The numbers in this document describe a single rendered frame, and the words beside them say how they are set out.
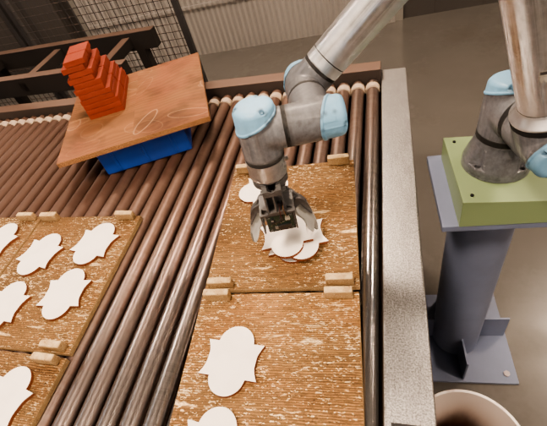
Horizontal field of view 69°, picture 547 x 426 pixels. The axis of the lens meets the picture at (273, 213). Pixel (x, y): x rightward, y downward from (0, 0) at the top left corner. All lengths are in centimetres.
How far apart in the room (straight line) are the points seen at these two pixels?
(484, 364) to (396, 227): 96
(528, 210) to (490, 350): 91
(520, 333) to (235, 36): 351
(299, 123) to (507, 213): 57
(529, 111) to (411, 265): 37
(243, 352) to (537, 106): 69
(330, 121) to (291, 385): 48
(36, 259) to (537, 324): 182
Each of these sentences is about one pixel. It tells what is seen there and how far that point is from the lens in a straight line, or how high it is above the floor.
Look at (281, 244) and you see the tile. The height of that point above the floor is 97.
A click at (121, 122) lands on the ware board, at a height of 104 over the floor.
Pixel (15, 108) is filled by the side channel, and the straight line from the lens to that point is 223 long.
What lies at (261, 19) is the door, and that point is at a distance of 421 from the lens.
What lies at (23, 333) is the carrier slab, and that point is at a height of 94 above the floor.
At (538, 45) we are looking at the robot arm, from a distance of 76.
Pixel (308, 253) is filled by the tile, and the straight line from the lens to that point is 89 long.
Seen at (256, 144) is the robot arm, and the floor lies 127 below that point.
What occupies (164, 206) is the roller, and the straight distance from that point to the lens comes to 122.
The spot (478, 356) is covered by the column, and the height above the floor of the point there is 1.
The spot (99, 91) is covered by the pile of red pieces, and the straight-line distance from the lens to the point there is 151.
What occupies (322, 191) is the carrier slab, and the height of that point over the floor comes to 94.
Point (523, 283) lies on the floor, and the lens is 207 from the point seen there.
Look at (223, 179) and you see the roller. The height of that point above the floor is 91.
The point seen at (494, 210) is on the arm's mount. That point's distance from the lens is 104.
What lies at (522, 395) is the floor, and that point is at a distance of 183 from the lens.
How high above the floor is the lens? 167
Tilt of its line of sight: 45 degrees down
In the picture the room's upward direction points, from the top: 18 degrees counter-clockwise
